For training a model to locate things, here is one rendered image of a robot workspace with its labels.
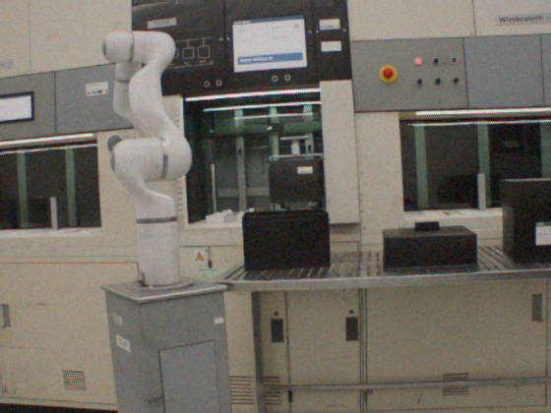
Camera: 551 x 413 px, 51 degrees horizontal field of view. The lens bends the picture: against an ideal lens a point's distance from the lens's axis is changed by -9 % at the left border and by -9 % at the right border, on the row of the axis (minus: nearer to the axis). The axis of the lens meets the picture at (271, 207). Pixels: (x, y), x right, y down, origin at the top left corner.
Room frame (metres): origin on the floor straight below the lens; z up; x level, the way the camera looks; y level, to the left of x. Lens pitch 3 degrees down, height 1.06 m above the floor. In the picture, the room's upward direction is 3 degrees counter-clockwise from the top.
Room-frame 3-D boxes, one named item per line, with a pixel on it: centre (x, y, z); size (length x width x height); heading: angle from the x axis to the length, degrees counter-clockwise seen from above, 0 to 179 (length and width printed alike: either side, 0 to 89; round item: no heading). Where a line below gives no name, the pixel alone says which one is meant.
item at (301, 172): (2.75, -0.12, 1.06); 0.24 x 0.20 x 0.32; 81
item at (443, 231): (1.95, -0.49, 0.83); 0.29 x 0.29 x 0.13; 81
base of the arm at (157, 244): (1.76, 0.33, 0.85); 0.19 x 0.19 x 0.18
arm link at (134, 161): (1.75, 0.36, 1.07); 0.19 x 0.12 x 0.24; 113
